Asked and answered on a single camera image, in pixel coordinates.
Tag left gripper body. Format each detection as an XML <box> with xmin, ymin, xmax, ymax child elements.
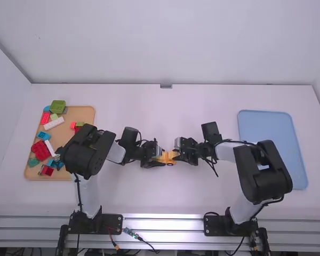
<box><xmin>135</xmin><ymin>140</ymin><xmax>155</xmax><ymax>169</ymax></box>

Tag pile of toy bricks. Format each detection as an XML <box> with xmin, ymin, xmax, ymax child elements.
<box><xmin>38</xmin><ymin>154</ymin><xmax>66</xmax><ymax>177</ymax></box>

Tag tan tray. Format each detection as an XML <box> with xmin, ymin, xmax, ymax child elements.
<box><xmin>23</xmin><ymin>105</ymin><xmax>97</xmax><ymax>181</ymax></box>

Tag blue mat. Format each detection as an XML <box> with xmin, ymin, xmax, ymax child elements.
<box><xmin>237</xmin><ymin>109</ymin><xmax>309</xmax><ymax>190</ymax></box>

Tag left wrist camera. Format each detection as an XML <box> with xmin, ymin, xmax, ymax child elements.
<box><xmin>152</xmin><ymin>140</ymin><xmax>164</xmax><ymax>158</ymax></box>

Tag long white toy brick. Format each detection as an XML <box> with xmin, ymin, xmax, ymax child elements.
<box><xmin>43</xmin><ymin>116</ymin><xmax>66</xmax><ymax>131</ymax></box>

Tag large green toy brick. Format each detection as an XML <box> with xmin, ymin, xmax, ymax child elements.
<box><xmin>50</xmin><ymin>100</ymin><xmax>67</xmax><ymax>114</ymax></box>

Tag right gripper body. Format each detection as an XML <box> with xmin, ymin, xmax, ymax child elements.
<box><xmin>175</xmin><ymin>137</ymin><xmax>203</xmax><ymax>166</ymax></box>

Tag yellow toy car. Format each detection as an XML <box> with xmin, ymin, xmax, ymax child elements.
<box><xmin>152</xmin><ymin>154</ymin><xmax>177</xmax><ymax>166</ymax></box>

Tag silver rails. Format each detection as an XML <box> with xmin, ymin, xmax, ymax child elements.
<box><xmin>0</xmin><ymin>212</ymin><xmax>320</xmax><ymax>252</ymax></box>

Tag large red toy brick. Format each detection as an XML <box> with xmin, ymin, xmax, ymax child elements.
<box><xmin>30</xmin><ymin>140</ymin><xmax>53</xmax><ymax>162</ymax></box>

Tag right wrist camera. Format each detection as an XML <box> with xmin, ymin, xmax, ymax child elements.
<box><xmin>172</xmin><ymin>136</ymin><xmax>183</xmax><ymax>151</ymax></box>

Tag black cable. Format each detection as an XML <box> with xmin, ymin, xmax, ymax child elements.
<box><xmin>202</xmin><ymin>156</ymin><xmax>220</xmax><ymax>179</ymax></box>
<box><xmin>74</xmin><ymin>173</ymin><xmax>83</xmax><ymax>213</ymax></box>
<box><xmin>134</xmin><ymin>234</ymin><xmax>161</xmax><ymax>254</ymax></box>

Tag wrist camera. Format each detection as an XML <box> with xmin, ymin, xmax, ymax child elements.
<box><xmin>152</xmin><ymin>140</ymin><xmax>164</xmax><ymax>158</ymax></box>
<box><xmin>172</xmin><ymin>136</ymin><xmax>183</xmax><ymax>151</ymax></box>

